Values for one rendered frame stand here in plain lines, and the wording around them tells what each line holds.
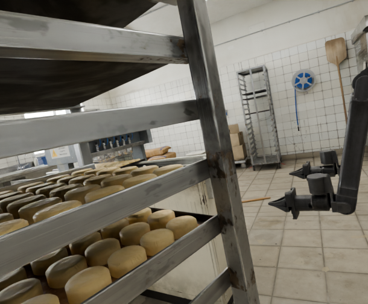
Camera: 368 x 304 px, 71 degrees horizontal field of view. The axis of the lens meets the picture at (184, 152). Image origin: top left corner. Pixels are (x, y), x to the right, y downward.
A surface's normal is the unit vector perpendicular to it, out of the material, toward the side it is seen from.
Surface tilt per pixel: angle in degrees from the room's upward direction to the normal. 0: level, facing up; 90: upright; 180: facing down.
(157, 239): 0
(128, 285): 90
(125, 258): 0
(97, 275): 0
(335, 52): 81
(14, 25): 90
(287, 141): 90
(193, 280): 90
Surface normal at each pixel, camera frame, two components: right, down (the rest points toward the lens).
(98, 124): 0.71, -0.07
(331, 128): -0.42, 0.18
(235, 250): -0.67, 0.22
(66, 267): -0.19, -0.97
